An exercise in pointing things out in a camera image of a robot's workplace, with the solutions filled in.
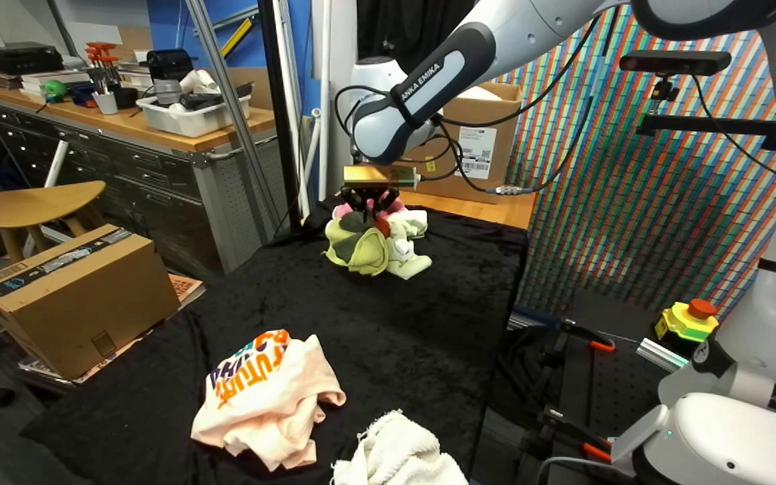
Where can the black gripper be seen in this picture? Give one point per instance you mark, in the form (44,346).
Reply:
(366,197)

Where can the small yellow-green towel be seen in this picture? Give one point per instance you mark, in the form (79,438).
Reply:
(357,253)

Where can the pale green towel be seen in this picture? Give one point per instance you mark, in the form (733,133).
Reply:
(412,224)

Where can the large white towel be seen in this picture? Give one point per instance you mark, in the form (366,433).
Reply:
(407,262)

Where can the peach printed t-shirt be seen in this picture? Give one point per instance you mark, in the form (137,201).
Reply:
(263,394)

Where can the small white towel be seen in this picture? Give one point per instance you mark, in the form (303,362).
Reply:
(397,455)

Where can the cardboard box with white label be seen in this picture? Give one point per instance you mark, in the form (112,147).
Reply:
(482,145)

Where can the black table cloth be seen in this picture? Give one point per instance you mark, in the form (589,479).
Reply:
(377,359)

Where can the black vertical pole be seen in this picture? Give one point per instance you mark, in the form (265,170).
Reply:
(281,108)

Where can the black curtain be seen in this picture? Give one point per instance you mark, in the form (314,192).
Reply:
(397,29)

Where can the white plastic bin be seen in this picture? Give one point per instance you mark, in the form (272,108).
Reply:
(186,121)

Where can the grey workbench wooden top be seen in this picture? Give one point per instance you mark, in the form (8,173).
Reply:
(136,189)

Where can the black appliance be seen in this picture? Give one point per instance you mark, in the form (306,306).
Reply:
(171,67)

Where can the colourful striped backdrop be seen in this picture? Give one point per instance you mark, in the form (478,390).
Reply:
(638,216)

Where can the long cardboard box black tape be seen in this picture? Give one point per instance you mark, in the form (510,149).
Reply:
(73,298)

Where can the silver metal cylinder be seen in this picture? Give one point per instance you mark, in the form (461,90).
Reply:
(660,354)

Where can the yellow emergency stop red button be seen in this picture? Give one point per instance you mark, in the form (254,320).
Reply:
(684,325)

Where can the wooden stool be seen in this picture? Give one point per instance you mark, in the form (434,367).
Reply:
(27,207)

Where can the black case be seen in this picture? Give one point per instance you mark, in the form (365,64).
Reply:
(20,57)

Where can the silver metal rail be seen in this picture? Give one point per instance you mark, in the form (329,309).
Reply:
(226,99)

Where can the black camera mount rod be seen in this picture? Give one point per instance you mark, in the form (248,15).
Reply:
(711,125)

